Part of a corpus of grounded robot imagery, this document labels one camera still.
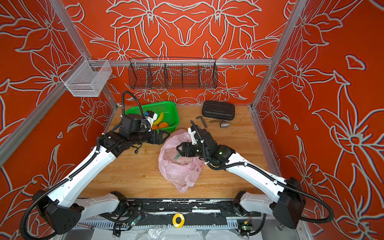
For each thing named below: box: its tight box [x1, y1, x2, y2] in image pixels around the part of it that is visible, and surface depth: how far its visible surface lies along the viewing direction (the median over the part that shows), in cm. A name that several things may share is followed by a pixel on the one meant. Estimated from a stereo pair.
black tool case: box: [201, 100, 235, 121], surface depth 111 cm
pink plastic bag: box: [159, 129, 205, 193], surface depth 81 cm
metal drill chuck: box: [219, 122, 230, 128], surface depth 106 cm
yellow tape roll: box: [172, 213, 185, 229], surface depth 70 cm
